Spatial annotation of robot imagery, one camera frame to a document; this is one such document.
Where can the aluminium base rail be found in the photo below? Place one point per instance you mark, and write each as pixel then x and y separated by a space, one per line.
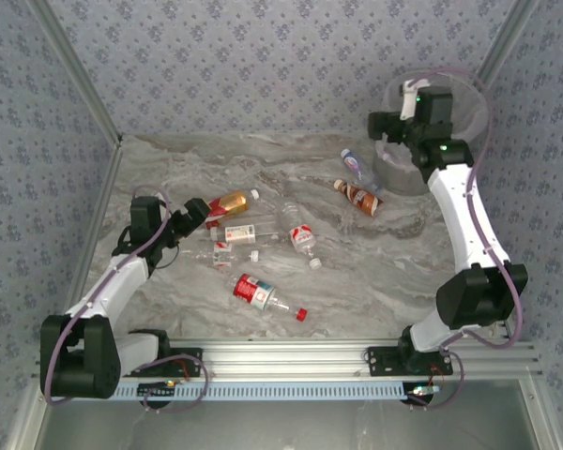
pixel 286 356

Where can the brown label drink bottle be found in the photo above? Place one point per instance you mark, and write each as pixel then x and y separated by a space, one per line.
pixel 361 197

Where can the aluminium side rail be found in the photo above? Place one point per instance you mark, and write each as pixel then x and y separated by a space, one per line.
pixel 509 330
pixel 101 197

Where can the gold and red tea bottle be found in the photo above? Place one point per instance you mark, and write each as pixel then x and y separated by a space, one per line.
pixel 234 201

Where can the red label bottle red cap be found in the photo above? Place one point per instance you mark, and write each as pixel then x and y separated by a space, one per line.
pixel 251 288

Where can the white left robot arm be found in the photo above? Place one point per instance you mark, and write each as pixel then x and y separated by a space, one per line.
pixel 122 276

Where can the clear water bottle red label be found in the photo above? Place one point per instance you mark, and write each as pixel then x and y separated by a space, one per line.
pixel 301 235

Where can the aluminium frame post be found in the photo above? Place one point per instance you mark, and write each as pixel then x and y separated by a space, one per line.
pixel 539 417
pixel 75 70
pixel 23 422
pixel 506 42

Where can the clear bottle white label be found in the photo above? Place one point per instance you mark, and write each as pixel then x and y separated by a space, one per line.
pixel 239 233

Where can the clear plastic bin liner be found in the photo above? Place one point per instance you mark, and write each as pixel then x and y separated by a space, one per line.
pixel 469 98

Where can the grey translucent waste bin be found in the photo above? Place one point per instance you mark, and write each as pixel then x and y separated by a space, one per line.
pixel 399 180

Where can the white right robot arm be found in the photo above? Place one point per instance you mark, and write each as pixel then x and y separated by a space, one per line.
pixel 460 211

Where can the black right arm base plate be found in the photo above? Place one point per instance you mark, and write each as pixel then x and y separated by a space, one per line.
pixel 382 361

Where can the clear bottle blue cap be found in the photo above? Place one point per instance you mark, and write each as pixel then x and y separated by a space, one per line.
pixel 354 164

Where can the grey metal panel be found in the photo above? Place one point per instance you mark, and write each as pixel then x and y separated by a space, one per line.
pixel 286 426

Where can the small controller board with LED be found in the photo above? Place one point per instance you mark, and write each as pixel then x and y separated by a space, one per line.
pixel 155 389
pixel 420 391

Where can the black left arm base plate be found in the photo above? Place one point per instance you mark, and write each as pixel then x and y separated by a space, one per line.
pixel 176 370

